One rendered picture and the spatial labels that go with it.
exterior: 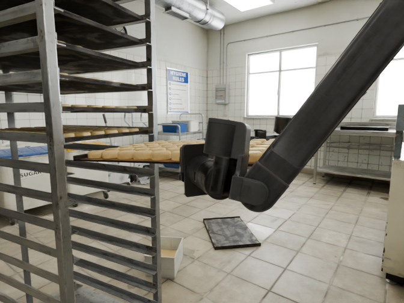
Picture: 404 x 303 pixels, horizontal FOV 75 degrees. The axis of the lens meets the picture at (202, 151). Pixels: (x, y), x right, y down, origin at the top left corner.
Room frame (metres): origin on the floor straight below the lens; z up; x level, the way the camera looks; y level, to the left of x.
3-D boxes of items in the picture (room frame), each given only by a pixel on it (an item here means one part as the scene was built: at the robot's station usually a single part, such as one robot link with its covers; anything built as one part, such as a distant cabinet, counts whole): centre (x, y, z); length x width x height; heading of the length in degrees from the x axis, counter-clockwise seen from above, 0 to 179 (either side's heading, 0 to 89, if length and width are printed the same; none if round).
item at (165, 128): (4.61, 0.48, 0.88); 0.40 x 0.30 x 0.16; 56
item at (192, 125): (4.95, 0.31, 0.90); 0.44 x 0.36 x 0.20; 62
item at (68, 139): (1.06, 0.58, 1.05); 0.60 x 0.40 x 0.01; 64
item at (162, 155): (0.66, 0.10, 1.02); 0.05 x 0.05 x 0.02
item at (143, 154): (0.68, 0.15, 1.02); 0.05 x 0.05 x 0.02
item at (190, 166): (0.48, 0.00, 1.01); 0.07 x 0.07 x 0.10; 19
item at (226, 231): (2.38, -0.26, 0.02); 0.60 x 0.40 x 0.03; 9
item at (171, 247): (1.82, 0.27, 0.08); 0.30 x 0.22 x 0.16; 173
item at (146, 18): (1.24, 0.50, 1.50); 0.64 x 0.03 x 0.03; 64
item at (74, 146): (1.24, 0.50, 0.96); 0.64 x 0.03 x 0.03; 64
